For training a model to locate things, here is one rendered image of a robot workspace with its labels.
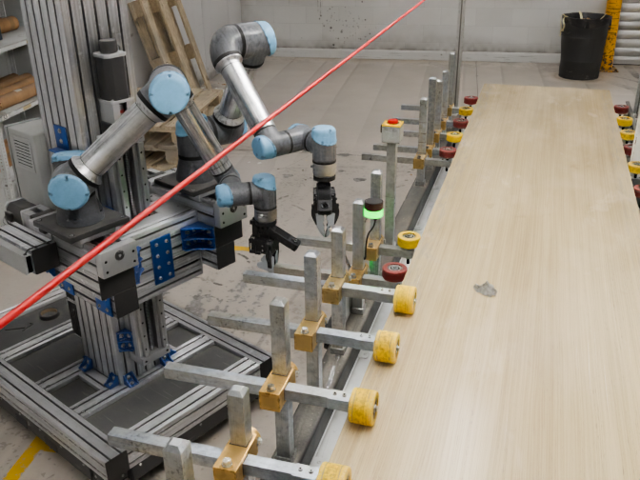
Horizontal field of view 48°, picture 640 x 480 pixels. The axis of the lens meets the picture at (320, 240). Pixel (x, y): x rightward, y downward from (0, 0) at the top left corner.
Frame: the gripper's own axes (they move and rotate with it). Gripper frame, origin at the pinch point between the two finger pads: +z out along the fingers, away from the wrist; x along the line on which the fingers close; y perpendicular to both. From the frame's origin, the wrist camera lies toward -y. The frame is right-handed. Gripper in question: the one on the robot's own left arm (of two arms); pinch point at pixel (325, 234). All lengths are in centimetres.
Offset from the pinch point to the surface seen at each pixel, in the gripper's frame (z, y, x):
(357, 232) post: -1.2, -2.1, -10.3
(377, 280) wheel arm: 13.2, -8.3, -16.3
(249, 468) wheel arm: 4, -101, 22
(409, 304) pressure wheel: 4.1, -39.2, -21.0
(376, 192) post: -5.4, 21.2, -19.4
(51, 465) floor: 99, 9, 107
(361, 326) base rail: 29.2, -10.3, -11.0
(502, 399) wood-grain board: 9, -77, -37
